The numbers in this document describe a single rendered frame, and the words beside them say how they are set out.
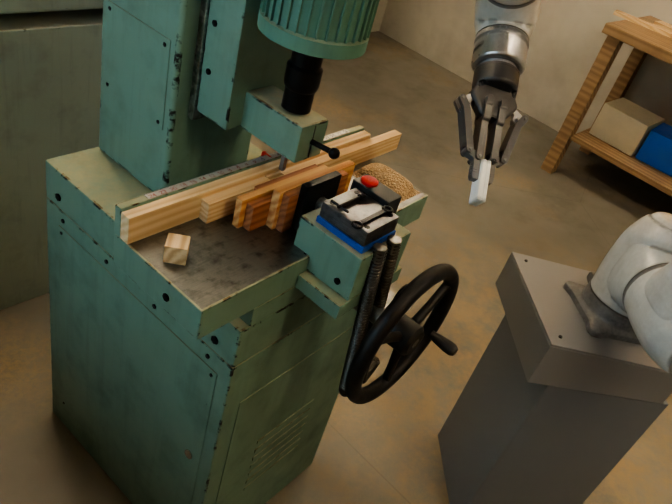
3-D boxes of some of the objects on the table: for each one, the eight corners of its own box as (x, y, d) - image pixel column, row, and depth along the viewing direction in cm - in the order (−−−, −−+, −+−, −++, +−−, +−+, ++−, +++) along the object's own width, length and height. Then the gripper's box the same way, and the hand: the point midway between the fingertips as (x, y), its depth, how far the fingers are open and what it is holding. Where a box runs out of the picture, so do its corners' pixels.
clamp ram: (321, 250, 108) (334, 206, 103) (290, 226, 111) (301, 183, 106) (354, 233, 114) (368, 191, 109) (324, 211, 117) (336, 170, 112)
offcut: (185, 266, 97) (187, 249, 96) (162, 262, 97) (164, 246, 95) (188, 252, 100) (190, 236, 98) (166, 248, 100) (168, 232, 98)
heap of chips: (397, 204, 127) (401, 192, 125) (349, 173, 132) (353, 161, 130) (420, 192, 132) (424, 181, 131) (374, 163, 138) (378, 152, 136)
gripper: (519, 92, 113) (501, 219, 107) (452, 68, 110) (429, 198, 104) (544, 72, 106) (526, 208, 100) (473, 47, 103) (450, 185, 97)
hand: (480, 182), depth 103 cm, fingers closed
